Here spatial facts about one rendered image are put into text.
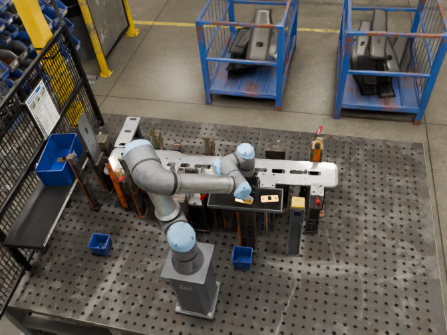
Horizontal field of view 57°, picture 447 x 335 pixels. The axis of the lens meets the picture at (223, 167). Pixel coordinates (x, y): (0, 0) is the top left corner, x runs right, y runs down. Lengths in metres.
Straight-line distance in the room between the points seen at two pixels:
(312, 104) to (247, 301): 2.61
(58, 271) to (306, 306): 1.41
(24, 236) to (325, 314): 1.61
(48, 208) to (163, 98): 2.47
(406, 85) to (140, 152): 3.44
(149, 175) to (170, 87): 3.36
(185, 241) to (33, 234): 0.95
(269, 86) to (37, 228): 2.78
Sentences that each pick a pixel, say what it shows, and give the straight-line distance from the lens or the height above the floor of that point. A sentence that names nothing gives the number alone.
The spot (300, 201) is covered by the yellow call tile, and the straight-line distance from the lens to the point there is 2.07.
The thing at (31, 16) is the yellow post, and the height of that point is 1.71.
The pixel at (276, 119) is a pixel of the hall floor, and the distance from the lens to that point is 4.23.
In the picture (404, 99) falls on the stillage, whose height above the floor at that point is 0.17.
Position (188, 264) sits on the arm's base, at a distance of 1.89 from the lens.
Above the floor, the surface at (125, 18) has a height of 0.27.
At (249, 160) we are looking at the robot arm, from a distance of 1.79.
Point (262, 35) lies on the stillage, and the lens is 4.53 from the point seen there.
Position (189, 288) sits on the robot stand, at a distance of 2.02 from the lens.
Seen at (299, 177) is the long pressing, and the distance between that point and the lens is 2.38.
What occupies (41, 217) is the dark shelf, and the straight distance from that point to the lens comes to 2.47.
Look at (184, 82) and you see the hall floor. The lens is 4.83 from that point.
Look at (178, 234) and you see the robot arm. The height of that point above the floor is 1.33.
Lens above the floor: 2.80
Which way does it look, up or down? 48 degrees down
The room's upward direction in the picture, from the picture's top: 7 degrees counter-clockwise
